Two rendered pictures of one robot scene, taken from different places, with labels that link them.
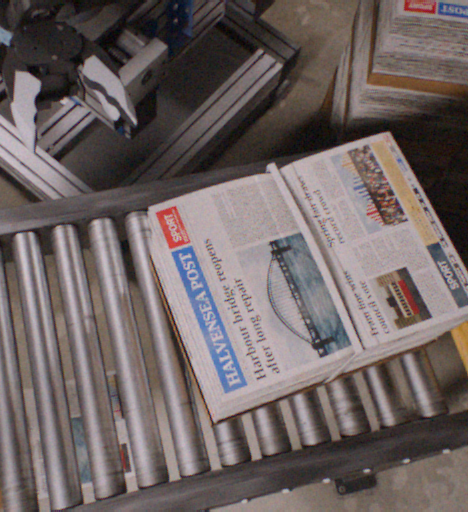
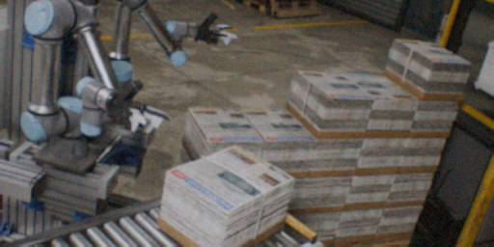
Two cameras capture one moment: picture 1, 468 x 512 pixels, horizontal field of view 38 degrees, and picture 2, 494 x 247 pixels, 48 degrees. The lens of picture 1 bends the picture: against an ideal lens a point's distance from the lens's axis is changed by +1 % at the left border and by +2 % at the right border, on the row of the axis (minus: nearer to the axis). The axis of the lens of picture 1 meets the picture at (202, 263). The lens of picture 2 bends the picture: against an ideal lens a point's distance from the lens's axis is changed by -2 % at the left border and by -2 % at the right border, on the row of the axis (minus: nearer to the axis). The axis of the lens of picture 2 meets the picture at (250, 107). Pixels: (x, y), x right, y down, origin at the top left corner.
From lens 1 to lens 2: 1.32 m
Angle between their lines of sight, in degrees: 49
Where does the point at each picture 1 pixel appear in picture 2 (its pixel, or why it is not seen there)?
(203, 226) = (190, 173)
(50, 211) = (100, 218)
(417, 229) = (261, 164)
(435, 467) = not seen: outside the picture
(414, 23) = (216, 145)
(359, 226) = (243, 166)
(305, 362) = (249, 198)
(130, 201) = (135, 209)
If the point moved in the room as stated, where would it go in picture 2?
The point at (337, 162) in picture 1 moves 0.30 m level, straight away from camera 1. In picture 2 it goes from (225, 153) to (222, 119)
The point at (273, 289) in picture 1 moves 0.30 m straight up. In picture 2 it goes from (226, 183) to (242, 102)
